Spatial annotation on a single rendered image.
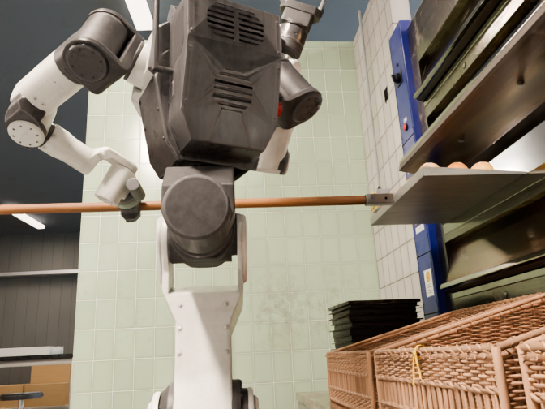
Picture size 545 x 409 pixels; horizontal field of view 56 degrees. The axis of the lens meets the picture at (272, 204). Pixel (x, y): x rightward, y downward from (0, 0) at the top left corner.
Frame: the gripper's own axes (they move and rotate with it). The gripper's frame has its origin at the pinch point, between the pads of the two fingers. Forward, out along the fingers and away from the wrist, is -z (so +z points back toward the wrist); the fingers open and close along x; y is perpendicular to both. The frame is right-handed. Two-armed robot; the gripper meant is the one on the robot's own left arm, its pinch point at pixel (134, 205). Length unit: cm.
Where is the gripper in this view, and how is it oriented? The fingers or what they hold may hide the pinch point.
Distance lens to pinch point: 162.6
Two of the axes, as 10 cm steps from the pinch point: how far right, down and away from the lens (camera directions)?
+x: 0.5, 9.6, -2.9
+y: 10.0, -0.3, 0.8
